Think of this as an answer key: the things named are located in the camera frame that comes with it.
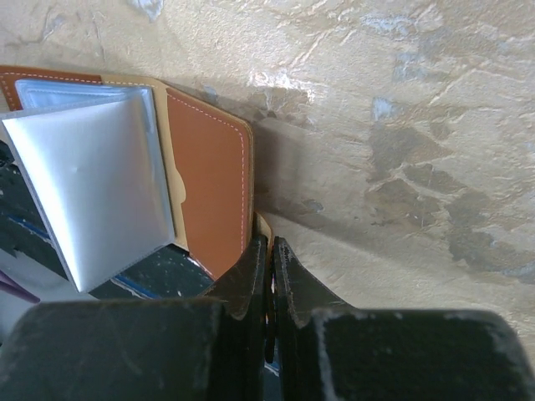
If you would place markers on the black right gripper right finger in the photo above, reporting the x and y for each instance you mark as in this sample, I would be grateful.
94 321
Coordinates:
330 350

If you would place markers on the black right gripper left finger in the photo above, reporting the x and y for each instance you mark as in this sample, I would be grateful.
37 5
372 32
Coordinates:
209 347

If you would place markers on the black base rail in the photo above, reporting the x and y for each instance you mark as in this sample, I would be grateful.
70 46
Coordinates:
170 272

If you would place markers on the brown leather card holder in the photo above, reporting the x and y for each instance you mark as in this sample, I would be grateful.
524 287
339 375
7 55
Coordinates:
101 172

